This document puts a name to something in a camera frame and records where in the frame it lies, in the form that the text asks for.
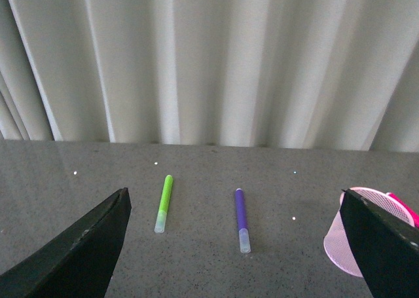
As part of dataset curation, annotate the pink mesh cup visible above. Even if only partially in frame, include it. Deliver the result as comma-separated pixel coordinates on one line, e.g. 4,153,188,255
323,187,415,278

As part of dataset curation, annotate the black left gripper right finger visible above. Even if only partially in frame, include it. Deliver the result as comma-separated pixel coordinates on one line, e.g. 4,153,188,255
340,189,418,297

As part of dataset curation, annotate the purple marker pen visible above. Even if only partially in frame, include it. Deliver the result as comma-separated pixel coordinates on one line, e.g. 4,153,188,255
234,188,251,253

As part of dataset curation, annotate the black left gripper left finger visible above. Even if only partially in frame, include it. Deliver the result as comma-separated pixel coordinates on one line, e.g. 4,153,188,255
1,188,132,297

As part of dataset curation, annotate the white curtain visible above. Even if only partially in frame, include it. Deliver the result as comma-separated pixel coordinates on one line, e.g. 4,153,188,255
1,0,418,152

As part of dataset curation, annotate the pink marker pen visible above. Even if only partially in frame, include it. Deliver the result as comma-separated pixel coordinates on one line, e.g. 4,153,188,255
386,193,419,228

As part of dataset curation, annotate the green marker pen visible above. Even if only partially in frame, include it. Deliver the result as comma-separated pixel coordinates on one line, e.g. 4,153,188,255
154,175,173,234

